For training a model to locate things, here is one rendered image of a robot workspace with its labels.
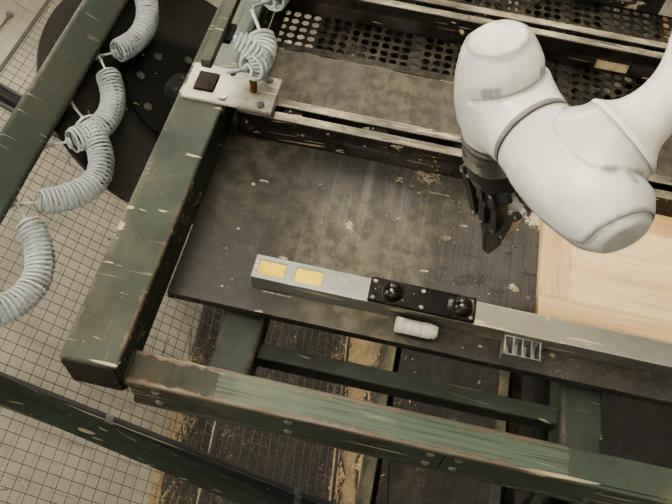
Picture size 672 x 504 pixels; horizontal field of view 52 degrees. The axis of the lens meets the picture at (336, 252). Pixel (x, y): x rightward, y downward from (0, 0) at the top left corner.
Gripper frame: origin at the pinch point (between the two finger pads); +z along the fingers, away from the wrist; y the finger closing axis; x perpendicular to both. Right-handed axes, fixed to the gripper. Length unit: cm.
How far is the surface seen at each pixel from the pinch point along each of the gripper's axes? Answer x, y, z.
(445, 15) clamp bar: 42, -62, 19
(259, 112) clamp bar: -12, -55, 6
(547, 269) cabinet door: 14.5, 0.7, 27.4
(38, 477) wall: -224, -237, 391
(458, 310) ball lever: -10.0, 3.2, 9.1
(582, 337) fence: 8.5, 15.4, 25.9
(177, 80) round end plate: -14, -115, 39
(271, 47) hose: -4, -60, -3
